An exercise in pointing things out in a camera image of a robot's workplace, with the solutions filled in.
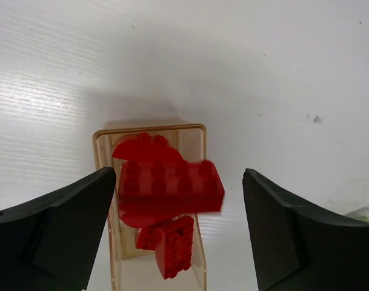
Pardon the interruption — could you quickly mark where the red rounded brick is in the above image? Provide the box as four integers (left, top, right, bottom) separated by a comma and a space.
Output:
118, 201, 176, 228

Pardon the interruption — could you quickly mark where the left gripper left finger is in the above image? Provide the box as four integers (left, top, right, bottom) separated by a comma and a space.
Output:
0, 167, 116, 291

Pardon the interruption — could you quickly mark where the red half round brick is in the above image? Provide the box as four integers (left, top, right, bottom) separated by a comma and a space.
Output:
111, 132, 184, 162

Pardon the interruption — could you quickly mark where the small red brick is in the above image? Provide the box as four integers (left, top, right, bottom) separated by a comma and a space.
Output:
135, 226, 157, 251

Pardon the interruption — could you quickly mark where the red square brick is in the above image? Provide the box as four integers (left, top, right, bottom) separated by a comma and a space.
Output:
155, 215, 194, 279

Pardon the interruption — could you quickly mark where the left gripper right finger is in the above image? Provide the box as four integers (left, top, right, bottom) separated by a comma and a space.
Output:
242, 169, 369, 290

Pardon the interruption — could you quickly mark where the red long brick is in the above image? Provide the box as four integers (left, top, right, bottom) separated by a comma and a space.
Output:
118, 160, 225, 214

